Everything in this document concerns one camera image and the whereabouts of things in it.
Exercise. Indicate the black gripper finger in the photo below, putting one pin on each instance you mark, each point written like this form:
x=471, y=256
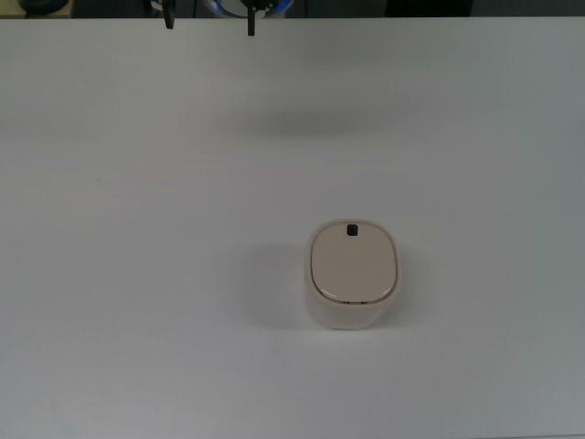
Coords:
x=169, y=18
x=251, y=23

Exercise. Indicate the beige trash can lid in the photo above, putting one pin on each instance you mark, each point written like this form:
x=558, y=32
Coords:
x=352, y=267

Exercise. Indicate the small white trash can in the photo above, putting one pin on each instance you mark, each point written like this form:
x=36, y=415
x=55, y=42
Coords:
x=340, y=315

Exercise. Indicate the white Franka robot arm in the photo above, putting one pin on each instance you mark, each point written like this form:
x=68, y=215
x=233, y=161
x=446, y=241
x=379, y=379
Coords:
x=230, y=7

